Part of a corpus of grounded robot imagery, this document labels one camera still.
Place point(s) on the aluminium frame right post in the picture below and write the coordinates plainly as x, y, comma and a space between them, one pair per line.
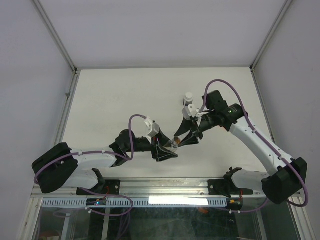
274, 27

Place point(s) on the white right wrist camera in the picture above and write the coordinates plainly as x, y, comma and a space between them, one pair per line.
191, 111

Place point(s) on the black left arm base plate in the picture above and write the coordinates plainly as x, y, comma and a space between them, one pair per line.
110, 186

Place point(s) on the aluminium mounting rail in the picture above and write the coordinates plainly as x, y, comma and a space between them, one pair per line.
137, 187

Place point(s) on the aluminium frame left post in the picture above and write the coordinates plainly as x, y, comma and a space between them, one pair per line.
54, 34

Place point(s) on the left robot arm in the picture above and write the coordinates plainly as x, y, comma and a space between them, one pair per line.
63, 166

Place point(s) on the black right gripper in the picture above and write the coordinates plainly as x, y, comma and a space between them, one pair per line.
191, 138

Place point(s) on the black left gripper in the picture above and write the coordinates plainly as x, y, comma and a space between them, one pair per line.
158, 152

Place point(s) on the aluminium frame post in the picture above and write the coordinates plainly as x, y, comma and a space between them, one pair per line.
274, 27
54, 34

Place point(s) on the clear glass pill vial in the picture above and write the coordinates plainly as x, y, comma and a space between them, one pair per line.
171, 146

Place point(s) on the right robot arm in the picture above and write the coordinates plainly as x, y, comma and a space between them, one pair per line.
283, 176

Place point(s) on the white pill bottle blue label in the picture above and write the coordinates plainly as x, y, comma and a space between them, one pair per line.
188, 99

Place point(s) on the grey slotted cable duct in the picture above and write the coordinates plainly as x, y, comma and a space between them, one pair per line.
142, 202

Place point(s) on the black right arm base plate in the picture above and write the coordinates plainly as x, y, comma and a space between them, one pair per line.
225, 188

